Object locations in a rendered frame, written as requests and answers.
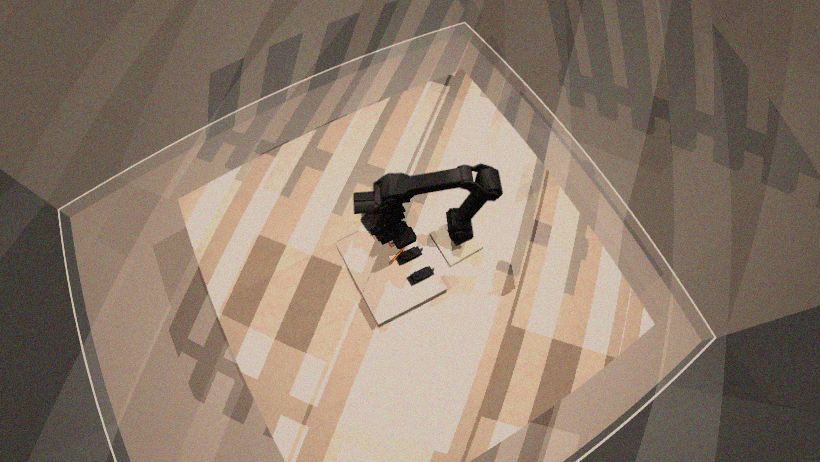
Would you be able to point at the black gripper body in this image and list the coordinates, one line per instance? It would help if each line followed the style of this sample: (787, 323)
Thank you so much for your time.
(404, 235)

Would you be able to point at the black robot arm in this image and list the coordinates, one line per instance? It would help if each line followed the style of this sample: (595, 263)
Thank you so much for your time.
(392, 190)

